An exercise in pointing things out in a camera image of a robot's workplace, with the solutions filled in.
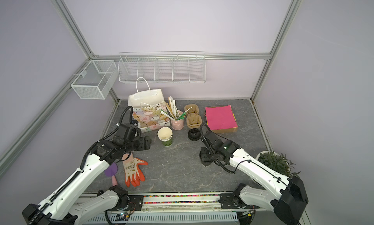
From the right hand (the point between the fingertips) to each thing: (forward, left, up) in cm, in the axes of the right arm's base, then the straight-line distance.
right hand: (204, 153), depth 79 cm
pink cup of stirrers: (+24, +17, -3) cm, 30 cm away
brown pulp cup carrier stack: (+29, +6, -9) cm, 31 cm away
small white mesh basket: (+52, +76, +10) cm, 92 cm away
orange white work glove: (-8, +41, -10) cm, 43 cm away
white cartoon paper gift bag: (+22, +31, +13) cm, 40 cm away
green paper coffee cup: (+14, +24, -3) cm, 28 cm away
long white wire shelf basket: (+55, +27, +18) cm, 64 cm away
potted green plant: (-8, -34, +7) cm, 36 cm away
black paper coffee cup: (-6, 0, +8) cm, 10 cm away
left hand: (+4, +32, +7) cm, 33 cm away
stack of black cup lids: (+17, +5, -8) cm, 20 cm away
